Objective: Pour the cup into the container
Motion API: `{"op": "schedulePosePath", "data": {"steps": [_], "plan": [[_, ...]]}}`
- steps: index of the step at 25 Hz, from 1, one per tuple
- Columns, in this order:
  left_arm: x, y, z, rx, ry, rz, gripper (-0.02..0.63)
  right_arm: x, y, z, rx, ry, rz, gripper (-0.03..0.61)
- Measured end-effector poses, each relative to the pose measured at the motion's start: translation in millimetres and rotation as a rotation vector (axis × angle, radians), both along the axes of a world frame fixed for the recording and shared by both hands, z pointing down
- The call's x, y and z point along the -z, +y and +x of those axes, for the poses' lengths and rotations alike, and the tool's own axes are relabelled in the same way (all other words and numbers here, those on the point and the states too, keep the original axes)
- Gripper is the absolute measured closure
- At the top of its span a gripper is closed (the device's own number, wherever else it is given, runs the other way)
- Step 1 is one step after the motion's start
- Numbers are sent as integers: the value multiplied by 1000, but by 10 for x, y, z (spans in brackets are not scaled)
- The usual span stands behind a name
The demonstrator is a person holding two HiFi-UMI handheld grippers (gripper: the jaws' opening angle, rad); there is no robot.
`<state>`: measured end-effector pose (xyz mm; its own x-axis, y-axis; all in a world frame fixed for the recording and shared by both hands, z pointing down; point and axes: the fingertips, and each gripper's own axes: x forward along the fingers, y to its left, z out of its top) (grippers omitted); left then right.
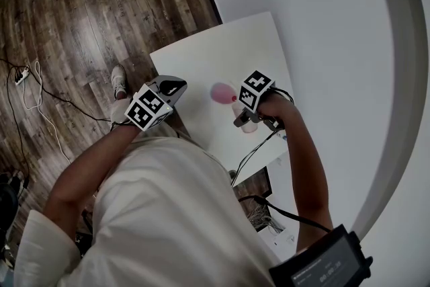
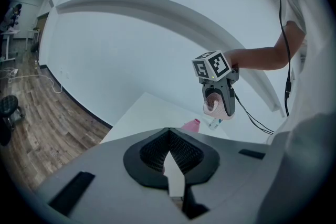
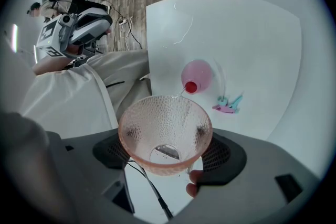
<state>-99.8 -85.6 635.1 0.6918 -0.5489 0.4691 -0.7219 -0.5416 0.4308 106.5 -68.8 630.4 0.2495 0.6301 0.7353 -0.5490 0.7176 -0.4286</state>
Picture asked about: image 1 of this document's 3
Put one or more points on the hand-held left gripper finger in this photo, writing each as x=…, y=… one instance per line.
x=178, y=97
x=168, y=80

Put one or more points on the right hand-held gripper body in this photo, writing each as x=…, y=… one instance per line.
x=257, y=87

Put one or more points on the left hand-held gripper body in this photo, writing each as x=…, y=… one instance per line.
x=146, y=109

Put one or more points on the pink plastic cup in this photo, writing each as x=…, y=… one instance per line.
x=249, y=128

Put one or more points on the pink vase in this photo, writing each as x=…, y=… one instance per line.
x=220, y=94

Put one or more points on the person's left forearm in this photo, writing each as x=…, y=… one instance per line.
x=80, y=174

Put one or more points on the person's right forearm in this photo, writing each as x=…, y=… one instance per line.
x=302, y=161

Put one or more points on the person's beige trousers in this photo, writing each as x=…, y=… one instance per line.
x=119, y=111

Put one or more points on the person's white shoe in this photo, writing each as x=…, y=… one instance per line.
x=119, y=79

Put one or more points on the person's beige shirt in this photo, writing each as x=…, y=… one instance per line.
x=168, y=211

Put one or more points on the white power strip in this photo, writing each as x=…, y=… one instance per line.
x=21, y=75

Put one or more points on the black tablet device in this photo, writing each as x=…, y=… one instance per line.
x=322, y=265

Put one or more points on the black office chair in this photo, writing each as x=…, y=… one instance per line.
x=8, y=205

